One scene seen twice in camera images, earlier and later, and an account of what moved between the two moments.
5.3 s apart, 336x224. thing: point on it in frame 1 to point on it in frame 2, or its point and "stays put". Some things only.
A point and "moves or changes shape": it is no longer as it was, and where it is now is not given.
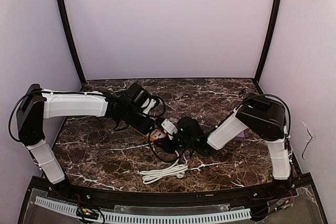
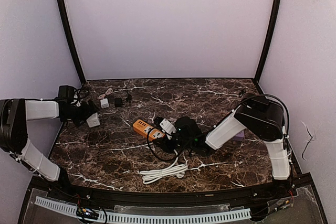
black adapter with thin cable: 243,91 moves or changes shape
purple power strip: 240,137 stays put
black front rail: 165,199 stays put
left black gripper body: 146,125 to 85,109
